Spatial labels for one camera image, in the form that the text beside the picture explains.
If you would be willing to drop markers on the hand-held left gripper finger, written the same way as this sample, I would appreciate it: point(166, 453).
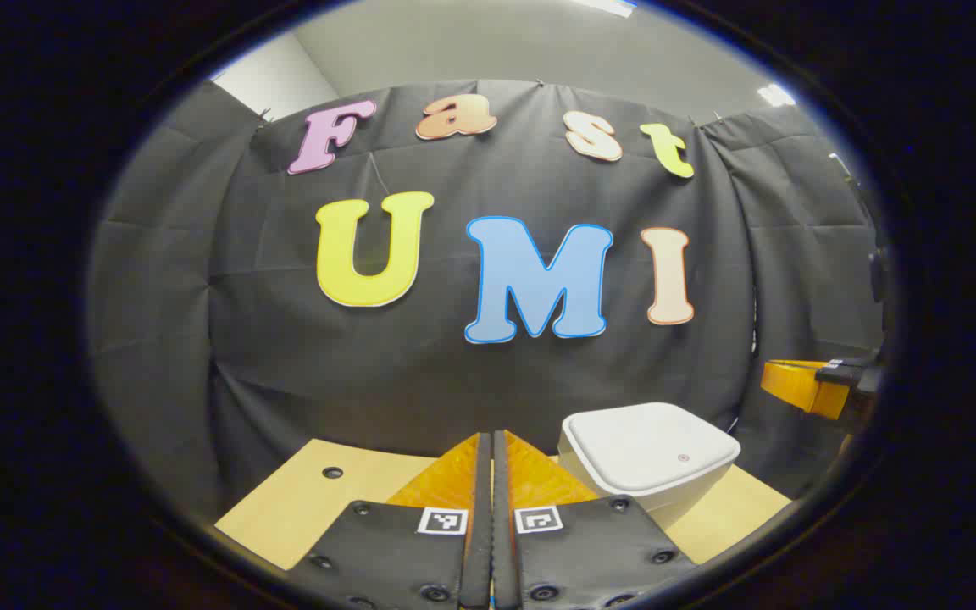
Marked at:
point(500, 474)
point(484, 474)

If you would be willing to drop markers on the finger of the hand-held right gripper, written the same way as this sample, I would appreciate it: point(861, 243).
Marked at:
point(793, 385)

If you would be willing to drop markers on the white desktop garbage bin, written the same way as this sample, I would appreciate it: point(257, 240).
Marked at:
point(649, 449)

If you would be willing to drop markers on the light wooden desktop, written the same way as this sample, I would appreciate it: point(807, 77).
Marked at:
point(302, 508)

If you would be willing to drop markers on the ceiling light panel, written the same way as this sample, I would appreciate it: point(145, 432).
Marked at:
point(776, 95)
point(607, 6)

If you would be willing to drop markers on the black backdrop cloth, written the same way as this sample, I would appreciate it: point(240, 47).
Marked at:
point(285, 364)

